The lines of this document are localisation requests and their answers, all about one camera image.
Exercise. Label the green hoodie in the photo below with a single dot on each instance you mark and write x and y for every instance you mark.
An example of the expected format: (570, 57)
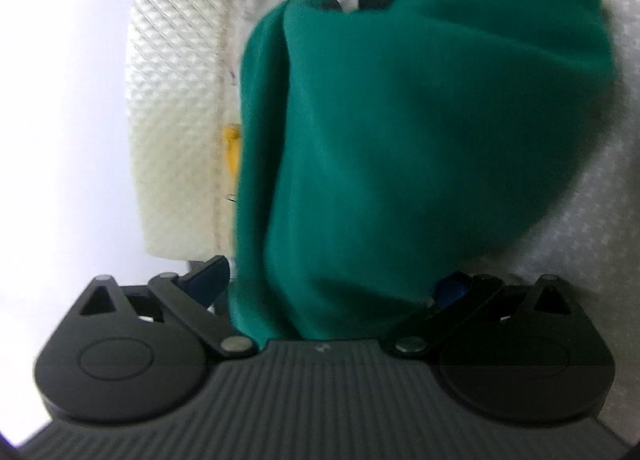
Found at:
(400, 140)

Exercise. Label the yellow printed blanket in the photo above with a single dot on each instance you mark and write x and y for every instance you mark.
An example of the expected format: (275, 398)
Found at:
(232, 148)

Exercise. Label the cream quilted headboard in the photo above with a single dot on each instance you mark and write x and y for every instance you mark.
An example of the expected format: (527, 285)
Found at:
(175, 100)

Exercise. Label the grey bed sheet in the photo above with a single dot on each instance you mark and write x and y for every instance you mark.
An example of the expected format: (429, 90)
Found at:
(575, 220)

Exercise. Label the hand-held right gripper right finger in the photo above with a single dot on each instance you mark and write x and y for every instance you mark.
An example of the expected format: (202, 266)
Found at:
(452, 288)

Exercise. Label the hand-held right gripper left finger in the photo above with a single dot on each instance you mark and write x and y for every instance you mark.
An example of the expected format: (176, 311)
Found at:
(207, 282)

